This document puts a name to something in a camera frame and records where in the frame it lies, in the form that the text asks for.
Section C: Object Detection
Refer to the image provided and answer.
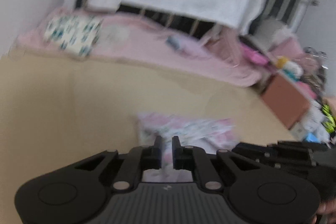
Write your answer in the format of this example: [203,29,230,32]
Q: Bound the pink floral garment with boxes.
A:
[137,113,240,182]

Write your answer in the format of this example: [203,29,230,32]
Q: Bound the blue plastic bag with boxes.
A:
[304,132,330,143]

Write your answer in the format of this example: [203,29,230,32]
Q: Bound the neon yellow green item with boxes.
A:
[321,104,335,134]

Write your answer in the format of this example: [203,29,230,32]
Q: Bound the white printed carton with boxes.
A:
[290,107,324,140]

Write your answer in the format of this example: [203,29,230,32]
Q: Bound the terracotta cardboard box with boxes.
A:
[261,73,310,129]

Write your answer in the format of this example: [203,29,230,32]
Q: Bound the yellow white plush toy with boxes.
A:
[276,56,303,80]

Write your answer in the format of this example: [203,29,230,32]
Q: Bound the lilac folded cloth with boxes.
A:
[165,35,209,59]

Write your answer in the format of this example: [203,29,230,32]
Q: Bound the magenta flat box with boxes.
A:
[241,44,269,66]

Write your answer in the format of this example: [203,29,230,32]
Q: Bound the pink fleece blanket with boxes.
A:
[17,8,261,87]

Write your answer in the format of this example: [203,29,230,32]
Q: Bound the white stacked boxes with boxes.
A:
[254,17,294,44]

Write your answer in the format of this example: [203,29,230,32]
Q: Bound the metal bed frame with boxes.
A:
[73,0,318,38]

